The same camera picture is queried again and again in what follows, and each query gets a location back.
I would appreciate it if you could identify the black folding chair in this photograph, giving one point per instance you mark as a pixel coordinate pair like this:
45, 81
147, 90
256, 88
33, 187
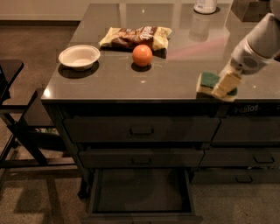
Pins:
29, 124

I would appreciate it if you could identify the open bottom drawer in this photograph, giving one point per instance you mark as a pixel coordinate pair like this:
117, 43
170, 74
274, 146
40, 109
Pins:
141, 196

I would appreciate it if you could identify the top right drawer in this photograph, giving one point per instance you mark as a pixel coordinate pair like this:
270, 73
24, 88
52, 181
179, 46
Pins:
246, 130

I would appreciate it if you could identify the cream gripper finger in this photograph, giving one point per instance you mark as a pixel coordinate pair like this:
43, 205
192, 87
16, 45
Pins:
227, 69
226, 87

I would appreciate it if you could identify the middle right drawer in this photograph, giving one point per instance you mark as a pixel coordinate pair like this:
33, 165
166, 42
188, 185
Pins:
241, 157

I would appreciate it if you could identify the white plastic bottle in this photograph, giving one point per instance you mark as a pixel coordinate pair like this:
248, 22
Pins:
205, 6

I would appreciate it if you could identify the middle left drawer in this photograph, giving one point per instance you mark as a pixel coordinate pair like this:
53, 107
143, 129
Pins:
125, 158

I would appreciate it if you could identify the orange fruit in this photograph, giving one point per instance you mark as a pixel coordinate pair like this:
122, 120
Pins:
142, 55

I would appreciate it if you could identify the dark drawer cabinet frame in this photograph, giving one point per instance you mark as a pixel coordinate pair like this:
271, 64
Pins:
63, 109

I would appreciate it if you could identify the top left drawer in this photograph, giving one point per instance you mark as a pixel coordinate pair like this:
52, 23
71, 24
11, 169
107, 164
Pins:
141, 129

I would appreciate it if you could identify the white paper bowl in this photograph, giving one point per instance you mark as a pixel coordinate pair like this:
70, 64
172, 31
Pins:
79, 57

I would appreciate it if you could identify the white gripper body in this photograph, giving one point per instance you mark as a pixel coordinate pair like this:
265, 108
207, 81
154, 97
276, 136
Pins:
246, 59

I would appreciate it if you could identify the yellow brown chip bag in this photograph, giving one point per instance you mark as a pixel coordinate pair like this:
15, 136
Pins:
155, 37

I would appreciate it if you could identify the green and yellow sponge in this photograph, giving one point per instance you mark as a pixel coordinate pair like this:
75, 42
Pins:
205, 87

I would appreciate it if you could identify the bottom right drawer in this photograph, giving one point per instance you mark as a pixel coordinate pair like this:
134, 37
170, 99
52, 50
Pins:
236, 177

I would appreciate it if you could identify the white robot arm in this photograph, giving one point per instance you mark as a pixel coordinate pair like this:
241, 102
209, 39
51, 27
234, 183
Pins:
264, 38

